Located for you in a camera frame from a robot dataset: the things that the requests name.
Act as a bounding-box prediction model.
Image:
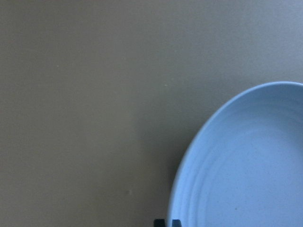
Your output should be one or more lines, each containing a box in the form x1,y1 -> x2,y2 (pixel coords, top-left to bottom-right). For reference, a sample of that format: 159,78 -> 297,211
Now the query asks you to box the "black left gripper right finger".
171,219 -> 181,227

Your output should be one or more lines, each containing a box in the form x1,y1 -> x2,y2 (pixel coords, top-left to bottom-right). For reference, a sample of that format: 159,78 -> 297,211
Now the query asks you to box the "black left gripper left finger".
153,219 -> 165,227

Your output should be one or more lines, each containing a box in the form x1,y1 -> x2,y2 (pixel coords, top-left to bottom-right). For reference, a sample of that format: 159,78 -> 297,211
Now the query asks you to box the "blue plate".
166,82 -> 303,227

